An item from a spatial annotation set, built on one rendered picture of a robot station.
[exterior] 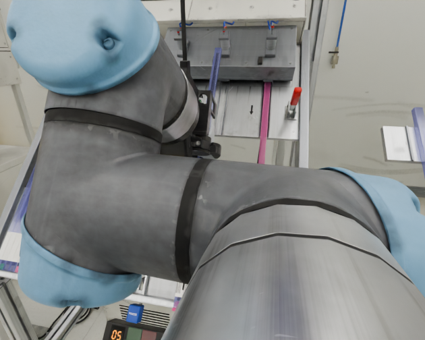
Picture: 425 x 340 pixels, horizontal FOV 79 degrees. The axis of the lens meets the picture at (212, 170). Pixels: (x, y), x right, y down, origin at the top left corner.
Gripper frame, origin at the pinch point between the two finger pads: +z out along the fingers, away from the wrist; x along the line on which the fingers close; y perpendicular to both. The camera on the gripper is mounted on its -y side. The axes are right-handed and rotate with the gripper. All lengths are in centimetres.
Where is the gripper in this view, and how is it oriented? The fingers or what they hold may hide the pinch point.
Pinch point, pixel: (201, 158)
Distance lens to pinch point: 47.4
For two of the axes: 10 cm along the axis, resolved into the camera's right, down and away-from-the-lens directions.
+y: 1.0, -9.9, 1.0
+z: 1.7, 1.1, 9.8
